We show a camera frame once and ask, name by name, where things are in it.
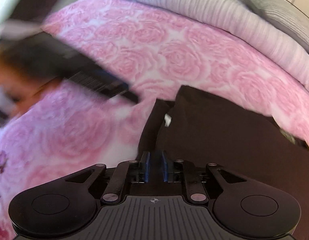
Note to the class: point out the pink rose bed blanket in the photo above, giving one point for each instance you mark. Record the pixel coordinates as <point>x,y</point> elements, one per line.
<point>157,52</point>

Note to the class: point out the dark brown garment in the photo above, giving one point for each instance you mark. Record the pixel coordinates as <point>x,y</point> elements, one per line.
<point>205,128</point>

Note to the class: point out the white ribbed duvet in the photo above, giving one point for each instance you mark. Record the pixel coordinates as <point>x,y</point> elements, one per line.
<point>236,18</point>

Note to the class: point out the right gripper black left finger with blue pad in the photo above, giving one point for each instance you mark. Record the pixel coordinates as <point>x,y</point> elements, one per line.
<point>140,169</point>

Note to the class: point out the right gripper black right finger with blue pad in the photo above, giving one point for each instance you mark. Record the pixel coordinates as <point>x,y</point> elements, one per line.
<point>171,169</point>

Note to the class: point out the person's left hand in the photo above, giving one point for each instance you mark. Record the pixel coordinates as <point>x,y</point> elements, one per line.
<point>25,89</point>

